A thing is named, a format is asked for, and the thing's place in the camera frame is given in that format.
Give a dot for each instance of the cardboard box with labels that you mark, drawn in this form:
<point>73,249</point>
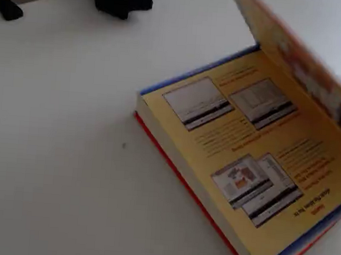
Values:
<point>246,139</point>

